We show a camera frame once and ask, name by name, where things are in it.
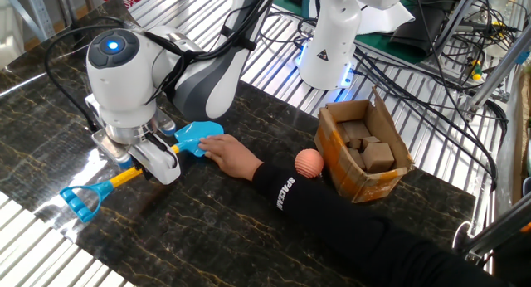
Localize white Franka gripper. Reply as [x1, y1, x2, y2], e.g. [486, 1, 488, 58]
[84, 94, 183, 186]

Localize blue yellow toy shovel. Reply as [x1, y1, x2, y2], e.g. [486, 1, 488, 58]
[59, 120, 225, 224]

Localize pink ribbed ball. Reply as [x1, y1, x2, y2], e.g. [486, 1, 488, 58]
[294, 148, 325, 179]

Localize taped cardboard box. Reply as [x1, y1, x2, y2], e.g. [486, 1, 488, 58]
[313, 85, 416, 205]

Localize black sleeved forearm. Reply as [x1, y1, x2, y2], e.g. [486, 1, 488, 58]
[251, 162, 515, 287]

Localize bare person hand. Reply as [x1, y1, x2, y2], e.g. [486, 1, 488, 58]
[197, 134, 265, 182]

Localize silver wrist plate blue caps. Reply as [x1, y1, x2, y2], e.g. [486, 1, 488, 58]
[90, 116, 178, 171]

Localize black marble pattern mat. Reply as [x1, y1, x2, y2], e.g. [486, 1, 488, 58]
[0, 0, 477, 287]

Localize medium wooden block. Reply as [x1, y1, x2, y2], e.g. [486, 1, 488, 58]
[347, 148, 367, 171]
[335, 122, 351, 146]

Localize grey metal bar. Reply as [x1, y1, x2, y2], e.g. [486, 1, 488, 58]
[0, 0, 46, 43]

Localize wide wooden block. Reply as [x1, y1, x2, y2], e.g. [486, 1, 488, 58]
[341, 119, 373, 142]

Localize large wooden cube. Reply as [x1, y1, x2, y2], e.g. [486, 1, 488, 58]
[359, 142, 396, 174]

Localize green desk mat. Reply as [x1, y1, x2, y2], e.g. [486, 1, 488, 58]
[271, 0, 428, 65]

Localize white paper sheet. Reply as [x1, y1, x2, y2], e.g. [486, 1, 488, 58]
[355, 0, 416, 36]

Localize black fabric pouch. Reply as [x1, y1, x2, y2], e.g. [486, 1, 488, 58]
[388, 0, 461, 58]

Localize yellow green screwdriver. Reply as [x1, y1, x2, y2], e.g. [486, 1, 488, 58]
[467, 56, 485, 81]

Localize grey curved metal sheet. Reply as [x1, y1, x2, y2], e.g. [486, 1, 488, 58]
[495, 65, 531, 216]

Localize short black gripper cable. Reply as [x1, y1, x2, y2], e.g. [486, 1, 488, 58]
[144, 131, 179, 168]

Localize long black arm cable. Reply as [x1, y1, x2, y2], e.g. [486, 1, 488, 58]
[44, 0, 277, 133]

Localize perforated grey metal rail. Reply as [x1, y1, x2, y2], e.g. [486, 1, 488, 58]
[22, 0, 57, 39]

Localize aluminium frame profile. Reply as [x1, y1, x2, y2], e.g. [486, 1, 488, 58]
[462, 197, 531, 261]
[431, 0, 482, 60]
[464, 27, 531, 118]

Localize tangled black cables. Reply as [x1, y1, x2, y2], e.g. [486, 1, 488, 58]
[451, 0, 519, 89]

